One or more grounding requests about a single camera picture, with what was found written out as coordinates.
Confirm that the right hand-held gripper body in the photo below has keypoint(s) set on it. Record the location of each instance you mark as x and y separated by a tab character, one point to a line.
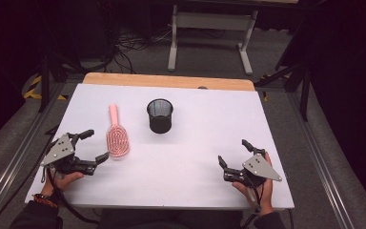
259	168

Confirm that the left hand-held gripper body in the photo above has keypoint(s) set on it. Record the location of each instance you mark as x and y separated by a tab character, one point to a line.
64	154

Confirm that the pink hairbrush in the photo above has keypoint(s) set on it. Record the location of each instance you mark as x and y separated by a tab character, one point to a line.
117	143

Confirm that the black mesh pen holder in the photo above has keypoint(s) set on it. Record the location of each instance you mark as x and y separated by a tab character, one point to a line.
160	122

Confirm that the person's left hand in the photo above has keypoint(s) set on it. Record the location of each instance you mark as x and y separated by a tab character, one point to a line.
60	183

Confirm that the person's right hand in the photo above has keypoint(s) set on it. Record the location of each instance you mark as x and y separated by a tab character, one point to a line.
265	198

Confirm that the white table sheet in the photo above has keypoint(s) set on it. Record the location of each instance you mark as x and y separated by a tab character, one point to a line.
184	165

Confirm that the black metal stand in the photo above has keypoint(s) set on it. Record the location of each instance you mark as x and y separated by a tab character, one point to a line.
45	82
304	92

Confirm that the yellow black hazard tape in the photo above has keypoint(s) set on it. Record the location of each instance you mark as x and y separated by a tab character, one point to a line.
31	90

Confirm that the aluminium floor rail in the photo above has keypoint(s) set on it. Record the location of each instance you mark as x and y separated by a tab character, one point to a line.
19	159
324	171

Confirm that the grey metal desk frame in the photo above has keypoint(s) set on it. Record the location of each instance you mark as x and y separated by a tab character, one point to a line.
213	21

